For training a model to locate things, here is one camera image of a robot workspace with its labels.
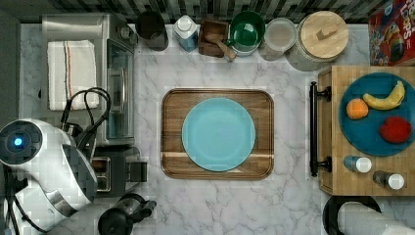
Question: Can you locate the dark white-capped shaker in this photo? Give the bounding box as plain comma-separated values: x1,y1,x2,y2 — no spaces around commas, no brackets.
373,170,405,190

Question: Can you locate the dark grey cup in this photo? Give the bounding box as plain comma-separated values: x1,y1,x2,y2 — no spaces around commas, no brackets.
135,11,168,51

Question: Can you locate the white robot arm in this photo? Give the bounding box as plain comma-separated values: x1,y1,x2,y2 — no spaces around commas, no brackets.
1,118,97,235

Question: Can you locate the colourful cereal box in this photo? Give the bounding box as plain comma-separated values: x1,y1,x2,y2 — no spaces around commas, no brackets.
368,0,415,67

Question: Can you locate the brown wooden box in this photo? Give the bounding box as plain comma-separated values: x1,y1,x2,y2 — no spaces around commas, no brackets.
198,19,236,62

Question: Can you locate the blue white-capped bottle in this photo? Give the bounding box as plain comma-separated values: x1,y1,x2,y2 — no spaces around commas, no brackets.
173,16,198,52

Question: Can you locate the white striped dish towel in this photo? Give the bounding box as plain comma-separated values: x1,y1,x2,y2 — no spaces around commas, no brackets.
47,40,97,111

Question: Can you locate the stainless steel toaster oven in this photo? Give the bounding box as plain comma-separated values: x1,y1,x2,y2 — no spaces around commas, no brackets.
40,13,138,146

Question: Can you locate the red apple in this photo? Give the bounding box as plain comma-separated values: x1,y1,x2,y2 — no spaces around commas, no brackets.
379,117,412,144

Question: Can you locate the green mug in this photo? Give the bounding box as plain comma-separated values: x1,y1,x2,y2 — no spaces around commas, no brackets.
225,11,265,56

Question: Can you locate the black paper towel holder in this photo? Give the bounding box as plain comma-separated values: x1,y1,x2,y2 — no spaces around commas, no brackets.
322,196,381,235

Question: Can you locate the wooden serving tray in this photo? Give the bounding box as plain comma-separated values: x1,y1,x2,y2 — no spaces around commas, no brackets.
161,88,274,180

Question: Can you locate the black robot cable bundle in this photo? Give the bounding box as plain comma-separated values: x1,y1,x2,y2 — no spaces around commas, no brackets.
0,86,112,235

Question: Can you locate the clear glass jar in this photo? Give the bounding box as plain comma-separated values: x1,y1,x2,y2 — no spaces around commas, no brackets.
258,18,298,61

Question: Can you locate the orange fruit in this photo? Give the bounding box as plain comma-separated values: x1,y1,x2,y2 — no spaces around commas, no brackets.
346,99,369,119

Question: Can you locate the canister with wooden lid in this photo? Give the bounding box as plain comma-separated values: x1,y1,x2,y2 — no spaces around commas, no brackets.
286,11,348,71

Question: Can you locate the light blue plate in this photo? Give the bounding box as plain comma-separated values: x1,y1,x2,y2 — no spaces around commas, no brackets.
181,98,256,172

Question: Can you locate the dark blue plate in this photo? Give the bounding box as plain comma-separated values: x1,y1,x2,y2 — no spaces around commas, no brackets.
339,72,415,157

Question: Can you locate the yellow banana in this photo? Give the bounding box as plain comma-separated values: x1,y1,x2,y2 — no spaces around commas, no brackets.
363,80,405,111

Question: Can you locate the black two-slot toaster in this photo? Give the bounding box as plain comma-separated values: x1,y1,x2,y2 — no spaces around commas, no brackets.
91,146,148,198

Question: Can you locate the wooden butcher block cart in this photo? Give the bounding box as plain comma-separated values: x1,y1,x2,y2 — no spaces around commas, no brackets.
314,66,414,196

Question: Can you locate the black coffee grinder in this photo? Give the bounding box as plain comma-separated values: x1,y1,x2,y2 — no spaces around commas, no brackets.
98,193,157,235

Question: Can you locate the blue white-capped shaker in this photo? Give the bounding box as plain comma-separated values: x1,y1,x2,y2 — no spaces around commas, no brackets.
344,156,372,173

